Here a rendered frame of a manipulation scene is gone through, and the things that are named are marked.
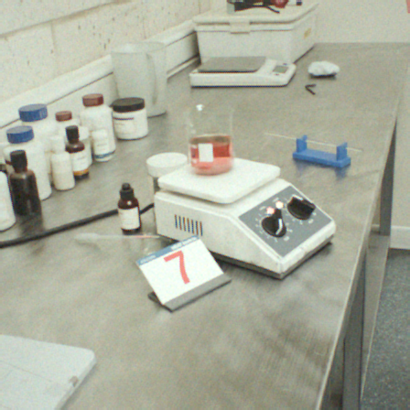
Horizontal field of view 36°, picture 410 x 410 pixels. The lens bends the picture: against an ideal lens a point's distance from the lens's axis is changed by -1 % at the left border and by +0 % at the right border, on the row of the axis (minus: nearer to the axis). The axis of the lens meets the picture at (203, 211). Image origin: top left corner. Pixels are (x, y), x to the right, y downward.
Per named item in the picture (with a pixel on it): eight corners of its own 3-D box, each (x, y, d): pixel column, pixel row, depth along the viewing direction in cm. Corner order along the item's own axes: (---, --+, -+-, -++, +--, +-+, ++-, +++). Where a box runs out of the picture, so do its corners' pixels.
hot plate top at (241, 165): (283, 173, 83) (283, 167, 82) (227, 205, 74) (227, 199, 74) (212, 158, 90) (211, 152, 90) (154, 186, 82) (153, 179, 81)
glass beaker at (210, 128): (246, 175, 82) (243, 111, 78) (203, 187, 79) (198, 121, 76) (220, 160, 87) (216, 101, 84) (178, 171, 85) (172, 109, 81)
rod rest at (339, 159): (351, 162, 107) (352, 142, 105) (341, 168, 105) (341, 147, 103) (302, 152, 113) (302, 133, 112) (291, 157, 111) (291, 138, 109)
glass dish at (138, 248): (125, 253, 82) (123, 239, 81) (166, 244, 84) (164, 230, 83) (134, 273, 77) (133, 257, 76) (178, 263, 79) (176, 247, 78)
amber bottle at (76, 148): (65, 177, 110) (57, 127, 107) (80, 170, 113) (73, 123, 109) (77, 180, 108) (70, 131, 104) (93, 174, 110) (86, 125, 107)
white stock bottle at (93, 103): (100, 144, 126) (92, 91, 121) (122, 148, 122) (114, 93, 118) (78, 153, 122) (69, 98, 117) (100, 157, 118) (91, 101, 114)
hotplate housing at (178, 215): (337, 239, 82) (338, 182, 78) (281, 284, 73) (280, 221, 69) (205, 204, 95) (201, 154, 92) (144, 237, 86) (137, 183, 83)
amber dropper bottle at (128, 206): (124, 223, 91) (117, 178, 88) (144, 223, 90) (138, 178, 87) (118, 232, 88) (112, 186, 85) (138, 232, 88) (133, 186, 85)
